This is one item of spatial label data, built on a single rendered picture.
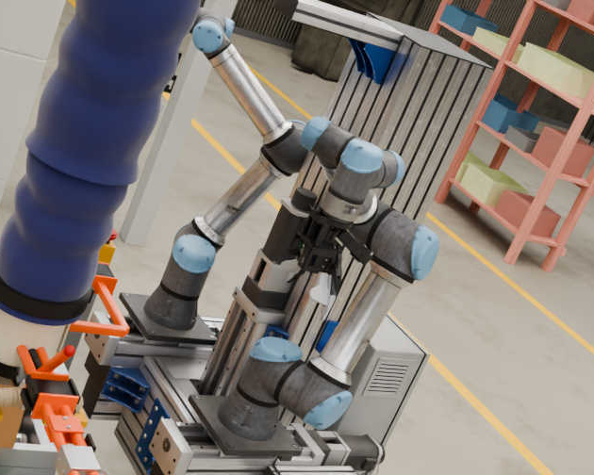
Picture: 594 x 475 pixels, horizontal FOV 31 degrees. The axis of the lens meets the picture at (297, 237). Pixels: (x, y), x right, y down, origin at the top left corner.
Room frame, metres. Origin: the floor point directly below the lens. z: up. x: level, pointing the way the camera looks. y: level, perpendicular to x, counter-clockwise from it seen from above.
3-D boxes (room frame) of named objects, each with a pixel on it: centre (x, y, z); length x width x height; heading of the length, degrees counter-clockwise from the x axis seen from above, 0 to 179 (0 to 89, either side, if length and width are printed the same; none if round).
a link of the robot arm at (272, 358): (2.38, -0.07, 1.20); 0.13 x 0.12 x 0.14; 64
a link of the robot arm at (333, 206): (2.05, -0.06, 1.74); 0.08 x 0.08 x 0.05
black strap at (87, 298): (2.11, 0.47, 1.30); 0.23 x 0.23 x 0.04
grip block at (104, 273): (2.50, 0.43, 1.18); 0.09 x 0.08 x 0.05; 125
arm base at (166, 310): (2.77, 0.24, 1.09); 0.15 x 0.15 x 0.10
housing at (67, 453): (1.73, 0.21, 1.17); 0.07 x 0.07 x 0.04; 35
